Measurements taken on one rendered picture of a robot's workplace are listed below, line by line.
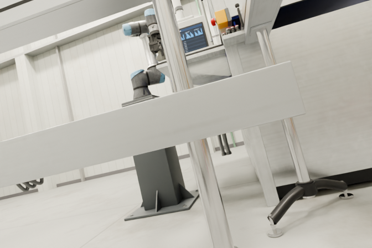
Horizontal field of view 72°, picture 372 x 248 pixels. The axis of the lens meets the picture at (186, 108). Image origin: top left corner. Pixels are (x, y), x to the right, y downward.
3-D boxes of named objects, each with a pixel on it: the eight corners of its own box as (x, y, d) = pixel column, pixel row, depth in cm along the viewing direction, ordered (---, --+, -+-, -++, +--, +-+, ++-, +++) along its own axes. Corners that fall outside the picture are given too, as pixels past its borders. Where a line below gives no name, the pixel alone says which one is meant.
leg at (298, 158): (316, 191, 112) (268, 28, 120) (323, 197, 103) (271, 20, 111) (295, 195, 113) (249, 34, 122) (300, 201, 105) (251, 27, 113)
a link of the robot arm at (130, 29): (119, 24, 207) (121, 20, 161) (132, 22, 209) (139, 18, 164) (122, 39, 210) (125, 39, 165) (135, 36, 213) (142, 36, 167)
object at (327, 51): (328, 138, 315) (307, 71, 325) (495, 164, 113) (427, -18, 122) (247, 156, 332) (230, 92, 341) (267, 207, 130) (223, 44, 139)
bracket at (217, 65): (231, 75, 150) (225, 54, 151) (231, 74, 147) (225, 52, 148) (176, 90, 156) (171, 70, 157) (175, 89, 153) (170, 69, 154)
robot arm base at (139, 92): (129, 102, 189) (127, 89, 190) (138, 103, 204) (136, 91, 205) (148, 96, 186) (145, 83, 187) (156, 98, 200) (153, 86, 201)
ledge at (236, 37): (249, 39, 136) (249, 36, 136) (251, 31, 123) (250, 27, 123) (224, 47, 138) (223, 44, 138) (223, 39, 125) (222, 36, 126)
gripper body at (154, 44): (154, 55, 163) (149, 37, 165) (166, 51, 162) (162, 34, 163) (150, 52, 156) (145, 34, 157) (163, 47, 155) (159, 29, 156)
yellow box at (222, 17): (231, 25, 137) (228, 13, 138) (231, 20, 130) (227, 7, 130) (217, 30, 138) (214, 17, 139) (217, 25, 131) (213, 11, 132)
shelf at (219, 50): (237, 71, 207) (237, 68, 208) (238, 44, 139) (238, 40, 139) (181, 86, 215) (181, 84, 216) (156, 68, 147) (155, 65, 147)
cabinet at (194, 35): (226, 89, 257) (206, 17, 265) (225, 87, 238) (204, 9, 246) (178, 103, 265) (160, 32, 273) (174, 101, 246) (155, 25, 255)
